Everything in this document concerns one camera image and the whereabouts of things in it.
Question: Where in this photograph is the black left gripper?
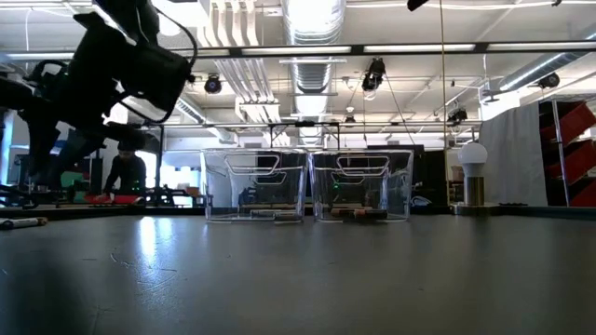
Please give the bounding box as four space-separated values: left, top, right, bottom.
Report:
20 11 195 187

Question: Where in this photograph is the clear plastic bin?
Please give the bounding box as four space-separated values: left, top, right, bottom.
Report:
200 147 308 222
309 148 414 222

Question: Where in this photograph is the small copper-black battery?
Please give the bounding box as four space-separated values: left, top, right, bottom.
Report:
352 208 388 221

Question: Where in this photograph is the person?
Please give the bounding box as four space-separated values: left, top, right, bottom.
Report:
102 139 148 199

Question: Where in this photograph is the red tray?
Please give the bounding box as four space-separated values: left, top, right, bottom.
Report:
83 194 143 206

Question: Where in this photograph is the black cabinet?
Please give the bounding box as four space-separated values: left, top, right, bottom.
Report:
366 143 449 207

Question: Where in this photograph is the white partition panel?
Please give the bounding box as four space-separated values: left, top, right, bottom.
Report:
478 101 549 208

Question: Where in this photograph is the white ceiling pipe bundle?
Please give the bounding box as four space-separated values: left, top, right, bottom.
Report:
212 58 283 125

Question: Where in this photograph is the red storage bin rack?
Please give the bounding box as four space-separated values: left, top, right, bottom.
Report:
538 99 596 208

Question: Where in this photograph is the black overhead frame bar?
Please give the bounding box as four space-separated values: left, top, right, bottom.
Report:
0 40 596 64

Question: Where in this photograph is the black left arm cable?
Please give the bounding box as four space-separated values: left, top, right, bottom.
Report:
115 7 199 126

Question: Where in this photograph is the thin hanging cable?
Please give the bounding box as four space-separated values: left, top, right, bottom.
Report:
439 0 448 206

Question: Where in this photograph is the silver ventilation duct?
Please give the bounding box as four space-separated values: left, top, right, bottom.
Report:
280 0 348 94
483 32 596 101

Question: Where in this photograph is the black aluminium table frame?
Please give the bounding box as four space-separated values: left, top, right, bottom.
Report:
0 203 596 221

